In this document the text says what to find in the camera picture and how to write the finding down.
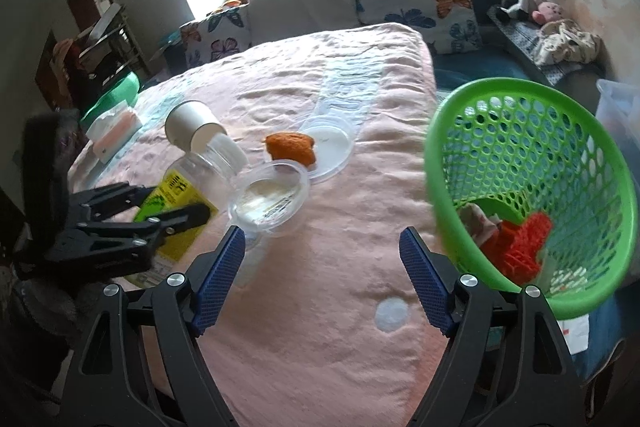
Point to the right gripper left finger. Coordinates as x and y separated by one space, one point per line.
138 362

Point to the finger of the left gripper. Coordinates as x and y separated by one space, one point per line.
106 201
170 214

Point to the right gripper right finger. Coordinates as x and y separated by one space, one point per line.
506 362

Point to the clear plastic jar yellow label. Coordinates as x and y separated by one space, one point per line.
194 178

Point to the red foam fruit net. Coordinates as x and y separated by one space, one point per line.
513 249

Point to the clear round plastic container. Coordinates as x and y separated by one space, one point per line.
268 200

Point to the tissue pack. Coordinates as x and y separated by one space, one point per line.
112 129

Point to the green round stool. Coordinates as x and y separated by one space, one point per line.
126 89

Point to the white paper cup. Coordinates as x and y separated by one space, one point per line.
191 125

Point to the dark wooden shelf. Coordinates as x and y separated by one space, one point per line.
75 72

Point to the orange peel piece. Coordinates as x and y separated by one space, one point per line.
293 146

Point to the green plastic mesh basket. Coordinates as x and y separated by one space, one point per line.
515 147

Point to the pink blanket on table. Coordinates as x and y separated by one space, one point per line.
322 326

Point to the clear plastic lid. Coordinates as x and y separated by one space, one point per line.
334 141

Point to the left butterfly pillow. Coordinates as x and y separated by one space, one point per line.
220 34

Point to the butterfly pillow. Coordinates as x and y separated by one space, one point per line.
447 26
220 34

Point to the clear plastic storage bin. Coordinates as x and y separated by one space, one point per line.
618 112

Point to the white middle cushion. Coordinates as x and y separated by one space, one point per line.
272 20

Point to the crumpled patterned cloth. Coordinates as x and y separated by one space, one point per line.
565 41

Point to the pink pig plush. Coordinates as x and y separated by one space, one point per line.
546 12

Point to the right butterfly pillow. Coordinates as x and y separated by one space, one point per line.
447 26

